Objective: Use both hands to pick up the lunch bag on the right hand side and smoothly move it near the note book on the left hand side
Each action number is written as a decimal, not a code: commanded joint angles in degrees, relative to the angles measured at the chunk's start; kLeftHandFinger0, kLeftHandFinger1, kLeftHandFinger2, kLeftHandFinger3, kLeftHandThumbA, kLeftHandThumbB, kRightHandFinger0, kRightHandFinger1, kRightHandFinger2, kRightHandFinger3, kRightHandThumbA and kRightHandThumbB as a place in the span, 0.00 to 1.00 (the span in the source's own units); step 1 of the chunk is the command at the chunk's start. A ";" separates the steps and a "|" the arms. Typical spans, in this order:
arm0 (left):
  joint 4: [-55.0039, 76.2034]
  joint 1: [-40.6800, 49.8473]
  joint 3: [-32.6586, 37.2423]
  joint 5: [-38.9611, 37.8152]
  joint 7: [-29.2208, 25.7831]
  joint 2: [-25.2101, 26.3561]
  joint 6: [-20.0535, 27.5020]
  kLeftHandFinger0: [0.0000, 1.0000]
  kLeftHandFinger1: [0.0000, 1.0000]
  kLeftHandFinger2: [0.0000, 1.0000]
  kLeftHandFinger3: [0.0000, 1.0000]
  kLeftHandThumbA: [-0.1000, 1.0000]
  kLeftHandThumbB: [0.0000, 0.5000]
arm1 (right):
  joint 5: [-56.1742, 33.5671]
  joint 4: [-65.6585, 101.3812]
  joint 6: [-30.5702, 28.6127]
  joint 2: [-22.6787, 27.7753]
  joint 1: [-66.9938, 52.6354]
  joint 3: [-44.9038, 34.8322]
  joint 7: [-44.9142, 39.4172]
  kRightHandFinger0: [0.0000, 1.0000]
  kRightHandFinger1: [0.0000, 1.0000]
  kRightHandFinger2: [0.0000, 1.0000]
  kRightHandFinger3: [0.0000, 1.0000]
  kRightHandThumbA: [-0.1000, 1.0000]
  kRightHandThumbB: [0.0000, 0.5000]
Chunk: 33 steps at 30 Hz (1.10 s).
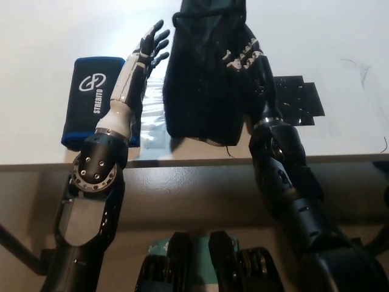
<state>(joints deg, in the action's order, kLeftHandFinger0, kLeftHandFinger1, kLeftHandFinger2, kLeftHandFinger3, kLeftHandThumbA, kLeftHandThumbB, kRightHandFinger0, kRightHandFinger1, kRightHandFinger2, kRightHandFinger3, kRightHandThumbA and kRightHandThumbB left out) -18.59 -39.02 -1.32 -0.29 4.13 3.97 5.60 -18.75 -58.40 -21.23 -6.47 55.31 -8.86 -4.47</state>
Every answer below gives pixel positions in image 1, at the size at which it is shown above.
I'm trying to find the black tape cross marker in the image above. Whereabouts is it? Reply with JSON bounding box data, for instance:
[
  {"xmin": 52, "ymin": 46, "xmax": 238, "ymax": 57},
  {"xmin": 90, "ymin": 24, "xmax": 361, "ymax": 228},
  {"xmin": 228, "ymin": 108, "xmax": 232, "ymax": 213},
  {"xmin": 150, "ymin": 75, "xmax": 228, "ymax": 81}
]
[{"xmin": 272, "ymin": 75, "xmax": 326, "ymax": 126}]

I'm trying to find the clear tape patch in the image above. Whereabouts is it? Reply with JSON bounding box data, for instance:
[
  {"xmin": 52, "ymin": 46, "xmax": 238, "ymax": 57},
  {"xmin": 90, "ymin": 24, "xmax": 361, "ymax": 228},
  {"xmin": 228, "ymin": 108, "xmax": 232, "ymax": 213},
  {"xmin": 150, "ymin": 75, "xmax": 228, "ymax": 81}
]
[{"xmin": 133, "ymin": 75, "xmax": 171, "ymax": 151}]

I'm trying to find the black fabric lunch bag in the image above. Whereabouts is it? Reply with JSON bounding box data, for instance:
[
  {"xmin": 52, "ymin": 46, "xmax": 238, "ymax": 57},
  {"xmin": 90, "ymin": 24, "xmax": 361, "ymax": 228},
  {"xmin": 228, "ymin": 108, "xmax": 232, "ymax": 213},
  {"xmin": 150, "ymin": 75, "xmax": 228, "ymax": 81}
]
[{"xmin": 162, "ymin": 0, "xmax": 263, "ymax": 148}]

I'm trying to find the long thin black thread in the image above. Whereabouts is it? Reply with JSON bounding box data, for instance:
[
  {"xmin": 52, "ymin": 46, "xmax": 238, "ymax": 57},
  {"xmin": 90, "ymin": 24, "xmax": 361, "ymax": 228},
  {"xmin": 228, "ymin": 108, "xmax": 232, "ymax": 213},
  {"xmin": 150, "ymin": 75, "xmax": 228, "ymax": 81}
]
[{"xmin": 340, "ymin": 57, "xmax": 372, "ymax": 92}]

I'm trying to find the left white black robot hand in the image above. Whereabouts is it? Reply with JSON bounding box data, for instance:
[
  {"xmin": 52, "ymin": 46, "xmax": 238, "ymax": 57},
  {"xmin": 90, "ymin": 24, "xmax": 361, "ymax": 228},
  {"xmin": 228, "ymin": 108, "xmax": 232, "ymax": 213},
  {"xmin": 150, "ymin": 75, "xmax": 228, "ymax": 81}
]
[{"xmin": 95, "ymin": 19, "xmax": 171, "ymax": 140}]

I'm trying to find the black blue-trimmed Strebito notebook case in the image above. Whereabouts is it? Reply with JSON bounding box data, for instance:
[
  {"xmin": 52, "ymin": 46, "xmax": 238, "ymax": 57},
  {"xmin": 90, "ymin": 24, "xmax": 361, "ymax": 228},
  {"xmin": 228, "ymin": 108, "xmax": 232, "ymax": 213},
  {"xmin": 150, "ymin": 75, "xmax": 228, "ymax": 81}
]
[{"xmin": 60, "ymin": 57, "xmax": 143, "ymax": 151}]

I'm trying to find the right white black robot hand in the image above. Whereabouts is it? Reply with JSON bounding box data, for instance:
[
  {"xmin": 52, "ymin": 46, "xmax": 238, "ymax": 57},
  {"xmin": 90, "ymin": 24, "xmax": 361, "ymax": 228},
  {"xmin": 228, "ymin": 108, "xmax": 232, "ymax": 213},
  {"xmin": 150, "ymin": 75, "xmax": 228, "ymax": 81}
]
[{"xmin": 221, "ymin": 36, "xmax": 286, "ymax": 126}]

